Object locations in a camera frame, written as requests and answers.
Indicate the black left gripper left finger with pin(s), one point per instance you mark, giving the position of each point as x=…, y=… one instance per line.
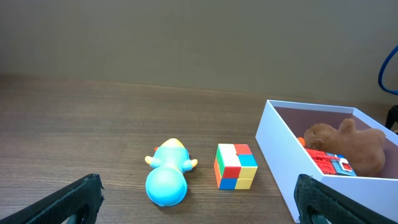
x=77, y=203

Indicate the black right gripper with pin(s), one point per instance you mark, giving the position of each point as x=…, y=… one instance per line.
x=392, y=117

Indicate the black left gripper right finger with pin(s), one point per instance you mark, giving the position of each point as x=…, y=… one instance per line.
x=320, y=204

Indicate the red toy truck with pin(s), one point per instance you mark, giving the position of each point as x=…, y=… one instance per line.
x=333, y=164

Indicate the brown plush toy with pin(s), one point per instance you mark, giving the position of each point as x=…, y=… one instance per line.
x=362, y=148

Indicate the white box with pink interior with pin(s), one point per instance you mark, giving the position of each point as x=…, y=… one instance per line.
x=283, y=122

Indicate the colourful puzzle cube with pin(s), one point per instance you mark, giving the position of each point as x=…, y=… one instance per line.
x=235, y=167

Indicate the blue duck toy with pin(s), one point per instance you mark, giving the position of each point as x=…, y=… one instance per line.
x=166, y=185

